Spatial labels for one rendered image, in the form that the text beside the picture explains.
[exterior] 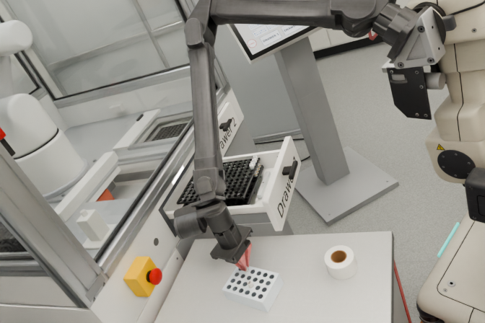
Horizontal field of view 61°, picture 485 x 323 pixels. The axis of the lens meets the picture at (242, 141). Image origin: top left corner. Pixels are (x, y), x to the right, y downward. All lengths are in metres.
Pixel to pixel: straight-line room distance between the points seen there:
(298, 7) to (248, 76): 1.92
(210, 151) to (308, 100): 1.27
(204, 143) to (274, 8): 0.36
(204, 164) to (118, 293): 0.38
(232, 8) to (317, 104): 1.22
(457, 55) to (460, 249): 0.78
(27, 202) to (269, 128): 2.38
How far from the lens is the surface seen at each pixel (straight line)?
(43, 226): 0.94
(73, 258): 0.99
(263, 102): 2.99
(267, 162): 1.29
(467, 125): 1.22
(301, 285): 1.05
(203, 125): 0.97
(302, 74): 2.11
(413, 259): 2.04
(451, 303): 1.55
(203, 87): 1.00
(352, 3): 0.98
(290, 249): 1.13
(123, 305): 1.11
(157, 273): 1.09
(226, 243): 0.98
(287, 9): 1.03
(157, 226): 1.20
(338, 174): 2.44
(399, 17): 0.98
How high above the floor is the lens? 1.55
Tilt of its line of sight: 28 degrees down
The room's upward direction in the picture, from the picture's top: 24 degrees counter-clockwise
